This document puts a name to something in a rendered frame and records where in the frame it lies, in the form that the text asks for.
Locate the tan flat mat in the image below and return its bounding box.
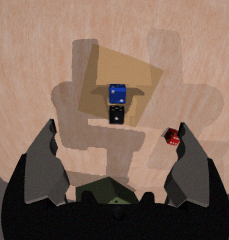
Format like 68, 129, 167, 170
77, 44, 164, 127

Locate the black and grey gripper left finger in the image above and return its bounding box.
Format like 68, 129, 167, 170
1, 119, 70, 240

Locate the red die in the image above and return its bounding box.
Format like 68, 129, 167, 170
164, 128, 180, 146

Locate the black die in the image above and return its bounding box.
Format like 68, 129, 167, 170
109, 105, 125, 124

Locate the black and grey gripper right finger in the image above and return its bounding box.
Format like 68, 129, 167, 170
164, 122, 229, 240

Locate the blue die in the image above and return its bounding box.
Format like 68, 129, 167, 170
109, 84, 126, 104

